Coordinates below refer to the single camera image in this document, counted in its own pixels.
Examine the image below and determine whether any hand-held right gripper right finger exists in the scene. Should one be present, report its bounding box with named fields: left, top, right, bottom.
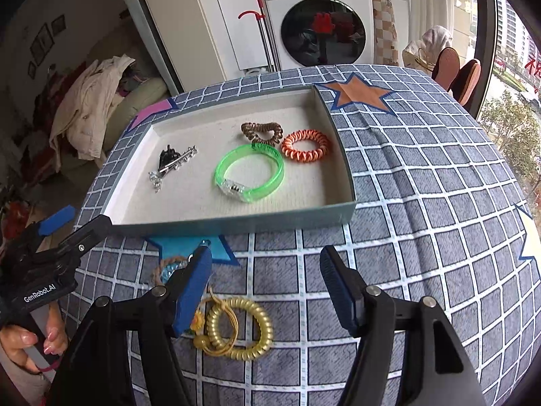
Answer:
left=320, top=245, right=491, bottom=406

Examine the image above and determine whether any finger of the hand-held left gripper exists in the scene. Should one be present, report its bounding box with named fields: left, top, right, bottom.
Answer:
left=59, top=215, right=114, bottom=260
left=36, top=206, right=77, bottom=238

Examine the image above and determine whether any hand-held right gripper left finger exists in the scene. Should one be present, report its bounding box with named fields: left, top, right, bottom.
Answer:
left=44, top=245, right=213, bottom=406

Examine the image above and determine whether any yellow spiral hair tie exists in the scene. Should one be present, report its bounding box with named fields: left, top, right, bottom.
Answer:
left=205, top=297, right=275, bottom=361

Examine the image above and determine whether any black hair clip with chain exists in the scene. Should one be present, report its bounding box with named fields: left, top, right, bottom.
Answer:
left=148, top=144, right=198, bottom=193

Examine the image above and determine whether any grey-green jewelry tray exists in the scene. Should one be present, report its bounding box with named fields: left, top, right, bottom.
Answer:
left=102, top=84, right=358, bottom=238

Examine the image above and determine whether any orange spiral hair tie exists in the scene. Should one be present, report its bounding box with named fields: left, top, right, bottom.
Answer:
left=281, top=129, right=332, bottom=163

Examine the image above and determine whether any green translucent bangle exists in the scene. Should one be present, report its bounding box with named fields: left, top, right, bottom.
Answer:
left=214, top=143, right=285, bottom=204

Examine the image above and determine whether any brown spiral hair tie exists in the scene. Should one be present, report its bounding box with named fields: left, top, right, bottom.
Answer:
left=241, top=122, right=283, bottom=144

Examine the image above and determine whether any person's left hand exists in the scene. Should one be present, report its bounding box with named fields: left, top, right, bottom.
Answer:
left=0, top=304, right=69, bottom=375

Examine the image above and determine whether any grey checked star tablecloth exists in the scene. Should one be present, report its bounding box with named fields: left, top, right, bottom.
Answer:
left=57, top=63, right=541, bottom=406

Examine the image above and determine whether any cream clothes pile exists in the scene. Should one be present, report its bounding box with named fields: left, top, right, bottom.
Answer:
left=50, top=55, right=137, bottom=162

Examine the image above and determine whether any cream sofa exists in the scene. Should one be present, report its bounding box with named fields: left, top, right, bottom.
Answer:
left=63, top=21, right=170, bottom=170

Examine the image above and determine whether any white tall cabinet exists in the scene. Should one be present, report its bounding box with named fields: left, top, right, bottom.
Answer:
left=135, top=0, right=272, bottom=94

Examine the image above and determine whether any brown chair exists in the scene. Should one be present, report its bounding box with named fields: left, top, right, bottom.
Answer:
left=432, top=47, right=461, bottom=91
left=451, top=59, right=481, bottom=106

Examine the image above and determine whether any white cloth on chair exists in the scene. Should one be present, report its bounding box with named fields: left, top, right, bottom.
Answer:
left=403, top=25, right=453, bottom=72

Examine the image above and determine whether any white washing machine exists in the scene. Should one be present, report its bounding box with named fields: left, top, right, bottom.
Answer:
left=256, top=0, right=375, bottom=72

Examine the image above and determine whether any red window lettering decal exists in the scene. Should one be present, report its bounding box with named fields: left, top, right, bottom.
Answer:
left=523, top=48, right=541, bottom=94

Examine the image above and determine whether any tan beaded bracelet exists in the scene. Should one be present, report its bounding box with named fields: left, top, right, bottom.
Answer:
left=152, top=255, right=189, bottom=288

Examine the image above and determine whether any yellow cord sunflower bracelet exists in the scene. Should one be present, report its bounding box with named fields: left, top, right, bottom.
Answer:
left=191, top=287, right=241, bottom=357

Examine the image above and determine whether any large dark picture frame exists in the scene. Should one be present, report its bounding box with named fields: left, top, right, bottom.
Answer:
left=29, top=23, right=54, bottom=67

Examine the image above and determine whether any red-handled mop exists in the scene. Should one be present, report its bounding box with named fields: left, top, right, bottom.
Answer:
left=237, top=0, right=280, bottom=72

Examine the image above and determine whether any black window frame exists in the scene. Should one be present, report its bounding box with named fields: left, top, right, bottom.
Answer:
left=473, top=0, right=498, bottom=120

